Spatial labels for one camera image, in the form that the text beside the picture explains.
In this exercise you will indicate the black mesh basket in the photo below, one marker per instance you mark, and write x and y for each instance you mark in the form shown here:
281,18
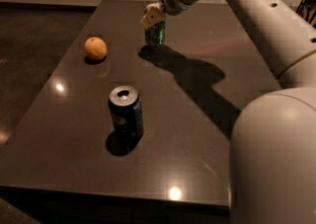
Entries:
307,11

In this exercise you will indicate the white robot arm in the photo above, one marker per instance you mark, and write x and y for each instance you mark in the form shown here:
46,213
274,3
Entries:
272,157

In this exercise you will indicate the orange fruit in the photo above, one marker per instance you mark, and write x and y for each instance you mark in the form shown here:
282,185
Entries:
95,48

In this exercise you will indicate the green soda can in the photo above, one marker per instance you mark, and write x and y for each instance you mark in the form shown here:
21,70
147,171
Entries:
155,35

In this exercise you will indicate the blue pepsi can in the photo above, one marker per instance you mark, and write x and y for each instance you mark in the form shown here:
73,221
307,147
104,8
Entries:
126,112

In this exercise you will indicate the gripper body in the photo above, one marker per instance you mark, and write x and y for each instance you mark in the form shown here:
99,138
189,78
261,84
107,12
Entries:
175,0

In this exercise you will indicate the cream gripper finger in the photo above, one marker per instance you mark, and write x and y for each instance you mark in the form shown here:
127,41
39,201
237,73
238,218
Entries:
148,21

